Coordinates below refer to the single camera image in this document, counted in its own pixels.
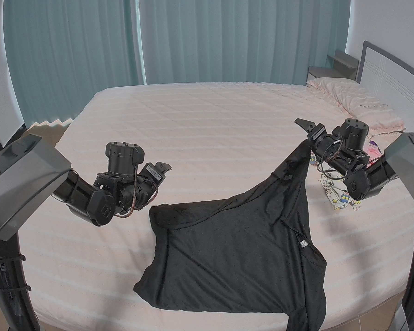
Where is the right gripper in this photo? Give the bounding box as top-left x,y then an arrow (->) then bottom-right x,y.
307,123 -> 344,167

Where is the black T-shirt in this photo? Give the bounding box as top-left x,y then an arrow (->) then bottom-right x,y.
134,140 -> 328,331

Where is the pale pink pillow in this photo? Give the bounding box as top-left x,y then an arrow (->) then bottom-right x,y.
305,77 -> 407,139

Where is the pink garment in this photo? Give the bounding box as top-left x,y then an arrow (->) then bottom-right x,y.
367,140 -> 383,166

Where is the blue-green curtain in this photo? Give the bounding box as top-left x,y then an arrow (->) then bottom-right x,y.
3,0 -> 145,127
138,0 -> 351,85

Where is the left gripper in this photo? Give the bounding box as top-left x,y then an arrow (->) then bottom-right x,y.
118,162 -> 167,217

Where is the white printed garment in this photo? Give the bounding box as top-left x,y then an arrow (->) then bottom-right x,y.
310,150 -> 364,212

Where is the bed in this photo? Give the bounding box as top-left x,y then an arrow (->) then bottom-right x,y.
19,40 -> 414,325

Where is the grey bedside table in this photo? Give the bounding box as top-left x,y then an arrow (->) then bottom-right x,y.
308,49 -> 359,82

